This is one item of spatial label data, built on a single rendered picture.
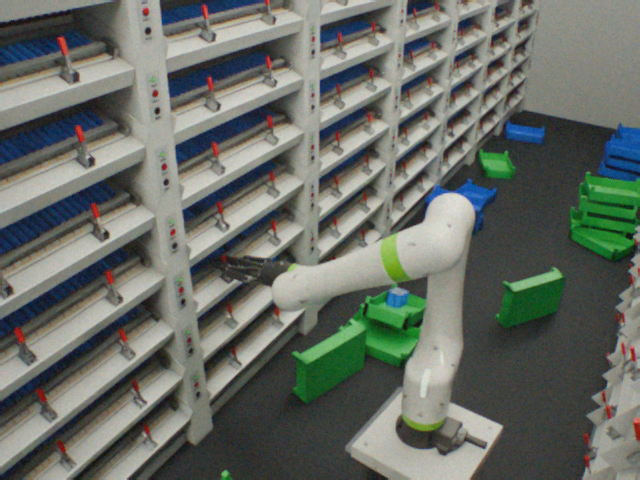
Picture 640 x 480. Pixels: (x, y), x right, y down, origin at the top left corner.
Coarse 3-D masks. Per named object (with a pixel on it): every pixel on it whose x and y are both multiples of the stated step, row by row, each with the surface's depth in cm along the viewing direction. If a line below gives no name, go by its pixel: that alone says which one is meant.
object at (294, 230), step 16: (288, 208) 217; (304, 224) 216; (256, 240) 204; (288, 240) 210; (256, 256) 199; (272, 256) 205; (192, 288) 179; (208, 288) 181; (224, 288) 184; (208, 304) 178
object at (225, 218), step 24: (264, 168) 202; (288, 168) 206; (216, 192) 184; (240, 192) 188; (264, 192) 195; (288, 192) 200; (192, 216) 173; (216, 216) 179; (240, 216) 183; (192, 240) 169; (216, 240) 172; (192, 264) 167
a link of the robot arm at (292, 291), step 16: (352, 256) 141; (368, 256) 137; (288, 272) 154; (304, 272) 149; (320, 272) 145; (336, 272) 142; (352, 272) 139; (368, 272) 137; (384, 272) 135; (272, 288) 153; (288, 288) 149; (304, 288) 147; (320, 288) 145; (336, 288) 144; (352, 288) 142; (288, 304) 150; (304, 304) 150
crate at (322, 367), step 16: (352, 320) 222; (336, 336) 214; (352, 336) 214; (304, 352) 206; (320, 352) 207; (336, 352) 211; (352, 352) 218; (304, 368) 203; (320, 368) 208; (336, 368) 215; (352, 368) 223; (304, 384) 207; (320, 384) 212; (336, 384) 220; (304, 400) 212
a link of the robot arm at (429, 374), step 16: (416, 352) 155; (432, 352) 152; (448, 352) 154; (416, 368) 148; (432, 368) 147; (448, 368) 148; (416, 384) 146; (432, 384) 144; (448, 384) 146; (416, 400) 148; (432, 400) 146; (448, 400) 150; (416, 416) 150; (432, 416) 149
